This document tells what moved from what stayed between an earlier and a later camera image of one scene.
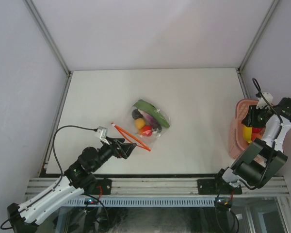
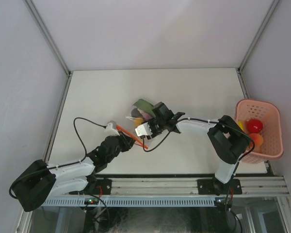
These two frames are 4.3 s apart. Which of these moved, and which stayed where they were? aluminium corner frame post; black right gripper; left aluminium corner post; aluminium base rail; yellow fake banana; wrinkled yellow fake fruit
Moved: black right gripper; yellow fake banana
Stayed: aluminium base rail; left aluminium corner post; aluminium corner frame post; wrinkled yellow fake fruit
